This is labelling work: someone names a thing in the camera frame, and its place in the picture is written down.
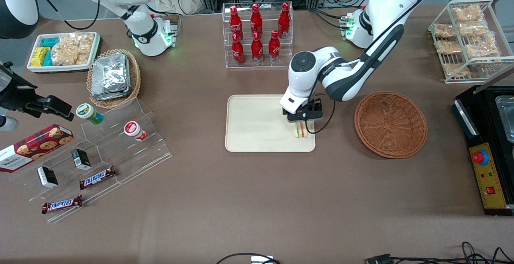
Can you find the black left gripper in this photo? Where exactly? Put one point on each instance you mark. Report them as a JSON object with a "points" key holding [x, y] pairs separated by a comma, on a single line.
{"points": [[314, 106]]}

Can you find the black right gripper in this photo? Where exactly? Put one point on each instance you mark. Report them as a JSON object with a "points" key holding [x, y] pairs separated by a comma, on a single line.
{"points": [[16, 96]]}

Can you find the triangle sandwich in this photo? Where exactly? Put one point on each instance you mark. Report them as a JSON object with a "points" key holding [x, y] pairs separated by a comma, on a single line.
{"points": [[299, 131]]}

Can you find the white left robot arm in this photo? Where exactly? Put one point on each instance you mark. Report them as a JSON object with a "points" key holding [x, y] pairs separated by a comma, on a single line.
{"points": [[345, 79]]}

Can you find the white rectangular snack tray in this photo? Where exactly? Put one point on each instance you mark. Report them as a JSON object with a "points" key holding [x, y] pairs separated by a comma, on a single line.
{"points": [[36, 68]]}

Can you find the beige plastic tray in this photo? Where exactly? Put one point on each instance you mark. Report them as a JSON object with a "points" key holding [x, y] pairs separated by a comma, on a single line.
{"points": [[257, 127]]}

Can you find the round brown wicker basket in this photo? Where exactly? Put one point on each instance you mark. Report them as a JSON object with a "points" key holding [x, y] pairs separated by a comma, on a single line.
{"points": [[391, 125]]}

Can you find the oval light wicker basket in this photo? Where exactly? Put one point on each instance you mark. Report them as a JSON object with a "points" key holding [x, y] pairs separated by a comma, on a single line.
{"points": [[134, 79]]}

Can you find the red tartan cookie box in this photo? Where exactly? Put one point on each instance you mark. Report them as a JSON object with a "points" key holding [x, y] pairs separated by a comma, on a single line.
{"points": [[36, 147]]}

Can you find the green lid snack cup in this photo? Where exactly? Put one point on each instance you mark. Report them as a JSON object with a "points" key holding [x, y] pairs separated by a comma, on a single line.
{"points": [[88, 112]]}

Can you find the teal snack pack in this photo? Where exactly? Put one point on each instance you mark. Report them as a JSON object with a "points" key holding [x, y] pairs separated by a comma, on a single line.
{"points": [[51, 42], [47, 60]]}

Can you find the yellow snack pack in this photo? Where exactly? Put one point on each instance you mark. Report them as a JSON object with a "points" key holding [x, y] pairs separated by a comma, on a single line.
{"points": [[38, 57]]}

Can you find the small black box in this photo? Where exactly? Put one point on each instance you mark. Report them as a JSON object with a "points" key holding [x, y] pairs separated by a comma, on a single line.
{"points": [[81, 158], [47, 177]]}

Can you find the clear acrylic bottle rack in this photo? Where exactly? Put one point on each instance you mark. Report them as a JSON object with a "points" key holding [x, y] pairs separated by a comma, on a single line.
{"points": [[265, 66]]}

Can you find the clear bag of crackers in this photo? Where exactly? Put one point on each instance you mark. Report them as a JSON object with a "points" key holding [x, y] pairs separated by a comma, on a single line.
{"points": [[72, 49]]}

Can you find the silver foil packet stack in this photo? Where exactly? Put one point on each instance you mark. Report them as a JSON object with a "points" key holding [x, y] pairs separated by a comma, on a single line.
{"points": [[110, 75]]}

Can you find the red cola bottle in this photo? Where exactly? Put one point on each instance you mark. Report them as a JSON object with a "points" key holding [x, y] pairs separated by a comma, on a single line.
{"points": [[274, 47], [237, 51], [234, 21], [284, 19], [257, 49], [256, 19]]}

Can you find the brown Snickers bar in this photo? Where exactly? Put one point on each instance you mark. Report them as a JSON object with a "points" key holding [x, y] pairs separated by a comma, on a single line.
{"points": [[62, 204], [97, 177]]}

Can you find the clear acrylic stepped display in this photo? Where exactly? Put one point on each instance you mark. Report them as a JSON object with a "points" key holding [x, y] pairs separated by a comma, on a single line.
{"points": [[120, 159]]}

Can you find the red lid snack cup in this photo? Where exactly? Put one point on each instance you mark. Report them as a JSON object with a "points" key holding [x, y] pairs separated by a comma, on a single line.
{"points": [[133, 129]]}

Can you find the small white connector box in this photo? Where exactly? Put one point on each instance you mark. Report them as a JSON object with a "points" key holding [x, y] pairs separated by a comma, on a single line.
{"points": [[262, 260]]}

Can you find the clear bag brown snack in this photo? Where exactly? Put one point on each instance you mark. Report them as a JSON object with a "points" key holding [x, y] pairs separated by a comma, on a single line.
{"points": [[455, 70], [443, 31], [467, 13], [482, 49], [474, 29], [447, 47]]}

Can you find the black control box yellow panel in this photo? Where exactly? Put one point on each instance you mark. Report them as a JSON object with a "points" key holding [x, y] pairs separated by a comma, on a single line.
{"points": [[478, 135]]}

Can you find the red emergency stop button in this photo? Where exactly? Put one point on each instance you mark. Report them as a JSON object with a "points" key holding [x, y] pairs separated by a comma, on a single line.
{"points": [[478, 157]]}

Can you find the grey metal bar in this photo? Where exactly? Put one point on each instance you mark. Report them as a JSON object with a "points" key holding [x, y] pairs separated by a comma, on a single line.
{"points": [[498, 82]]}

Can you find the clear metal pan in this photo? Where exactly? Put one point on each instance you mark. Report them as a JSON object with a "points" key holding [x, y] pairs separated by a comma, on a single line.
{"points": [[506, 115]]}

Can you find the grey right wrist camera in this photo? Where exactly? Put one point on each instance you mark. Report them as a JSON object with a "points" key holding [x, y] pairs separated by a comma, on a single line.
{"points": [[7, 123]]}

